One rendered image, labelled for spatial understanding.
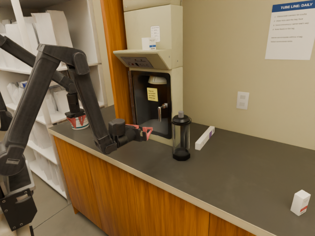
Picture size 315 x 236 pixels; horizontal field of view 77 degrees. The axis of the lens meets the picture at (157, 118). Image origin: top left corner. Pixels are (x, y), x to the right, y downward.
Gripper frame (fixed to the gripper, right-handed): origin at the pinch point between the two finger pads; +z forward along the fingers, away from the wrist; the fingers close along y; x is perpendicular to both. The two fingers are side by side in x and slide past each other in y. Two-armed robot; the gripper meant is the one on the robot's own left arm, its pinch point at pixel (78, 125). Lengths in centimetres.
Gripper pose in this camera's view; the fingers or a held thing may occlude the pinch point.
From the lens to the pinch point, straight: 128.3
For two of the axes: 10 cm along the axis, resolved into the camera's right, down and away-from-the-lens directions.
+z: 0.4, 9.3, 3.7
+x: -7.9, -1.9, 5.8
